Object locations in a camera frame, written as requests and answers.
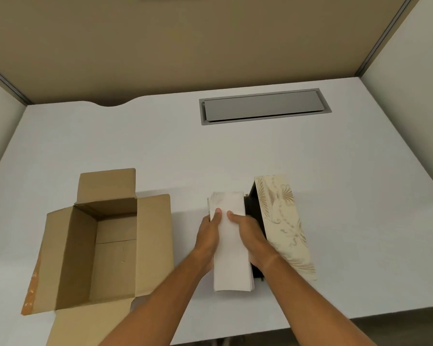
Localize person's left hand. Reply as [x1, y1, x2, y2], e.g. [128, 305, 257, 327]
[194, 208, 222, 261]

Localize person's right hand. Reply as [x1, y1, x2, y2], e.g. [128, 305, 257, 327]
[227, 210, 279, 269]

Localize stack of white paper tissues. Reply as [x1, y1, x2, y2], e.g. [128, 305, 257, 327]
[207, 192, 256, 292]

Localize person's left forearm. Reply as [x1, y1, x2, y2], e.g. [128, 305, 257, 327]
[98, 248, 215, 346]

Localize person's right forearm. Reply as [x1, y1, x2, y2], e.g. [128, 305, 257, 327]
[252, 253, 377, 346]

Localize cream floral tissue box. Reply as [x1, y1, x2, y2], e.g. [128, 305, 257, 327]
[244, 174, 317, 281]

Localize open brown cardboard box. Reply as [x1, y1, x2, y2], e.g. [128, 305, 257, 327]
[20, 168, 175, 346]

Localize beige desk partition panel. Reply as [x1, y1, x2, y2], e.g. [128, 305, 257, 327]
[0, 0, 423, 107]

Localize grey desk cable hatch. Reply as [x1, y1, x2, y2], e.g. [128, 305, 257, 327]
[199, 88, 332, 126]

